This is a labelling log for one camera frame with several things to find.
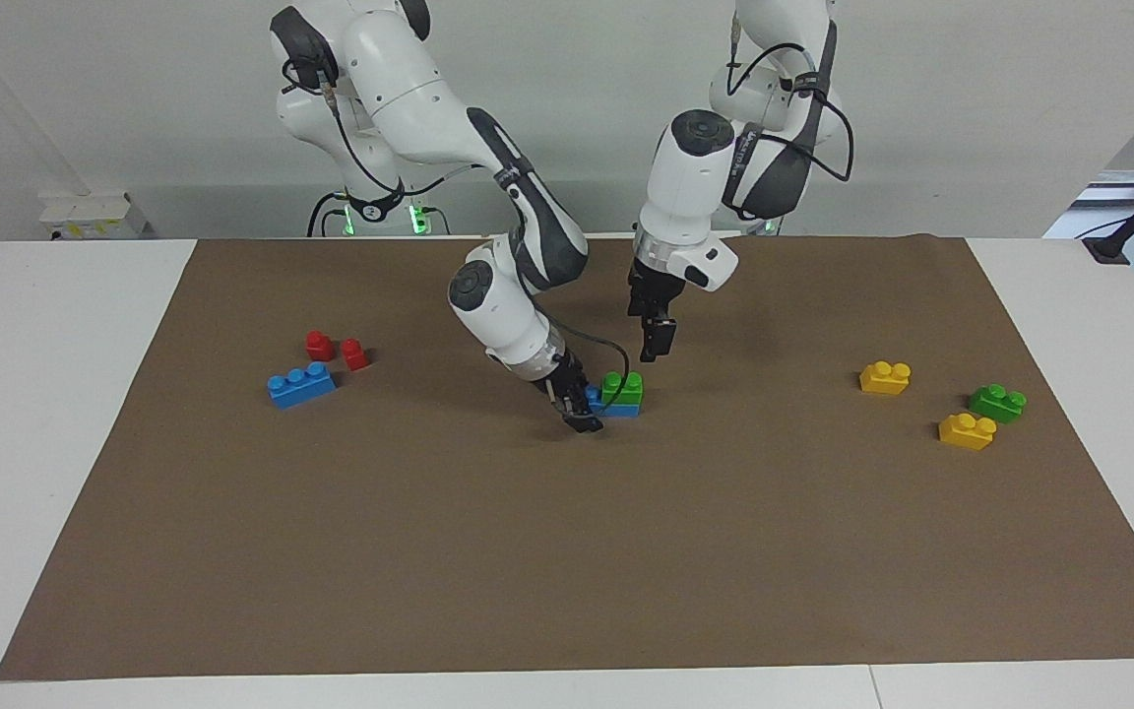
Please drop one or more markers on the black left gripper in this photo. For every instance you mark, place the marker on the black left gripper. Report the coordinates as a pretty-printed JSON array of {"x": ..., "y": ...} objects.
[{"x": 652, "y": 297}]

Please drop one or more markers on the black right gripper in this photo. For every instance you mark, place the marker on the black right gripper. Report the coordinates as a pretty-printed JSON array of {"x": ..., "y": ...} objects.
[{"x": 567, "y": 386}]

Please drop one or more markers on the blue three-stud toy block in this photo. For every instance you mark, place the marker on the blue three-stud toy block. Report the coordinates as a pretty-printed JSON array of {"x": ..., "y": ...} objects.
[
  {"x": 301, "y": 388},
  {"x": 623, "y": 411}
]

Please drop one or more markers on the green two-stud toy block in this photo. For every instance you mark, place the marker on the green two-stud toy block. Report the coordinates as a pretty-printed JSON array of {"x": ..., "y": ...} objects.
[
  {"x": 623, "y": 390},
  {"x": 996, "y": 405}
]

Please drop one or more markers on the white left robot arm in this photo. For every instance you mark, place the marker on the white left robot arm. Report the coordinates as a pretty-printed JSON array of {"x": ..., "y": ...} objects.
[{"x": 685, "y": 187}]

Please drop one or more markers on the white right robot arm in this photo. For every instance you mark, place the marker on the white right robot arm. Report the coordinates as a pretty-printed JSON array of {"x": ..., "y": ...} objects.
[{"x": 409, "y": 79}]

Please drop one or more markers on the yellow two-stud toy block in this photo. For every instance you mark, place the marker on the yellow two-stud toy block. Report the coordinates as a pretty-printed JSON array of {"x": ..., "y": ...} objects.
[
  {"x": 966, "y": 434},
  {"x": 884, "y": 380}
]

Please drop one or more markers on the small red toy block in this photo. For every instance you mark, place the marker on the small red toy block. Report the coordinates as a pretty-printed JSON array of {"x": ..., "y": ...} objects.
[
  {"x": 319, "y": 347},
  {"x": 355, "y": 356}
]

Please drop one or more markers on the brown paper table mat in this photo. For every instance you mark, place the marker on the brown paper table mat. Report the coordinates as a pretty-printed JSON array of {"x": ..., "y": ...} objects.
[{"x": 567, "y": 551}]

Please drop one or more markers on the white box with yellow labels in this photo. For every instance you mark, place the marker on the white box with yellow labels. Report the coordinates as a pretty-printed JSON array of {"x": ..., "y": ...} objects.
[{"x": 90, "y": 215}]

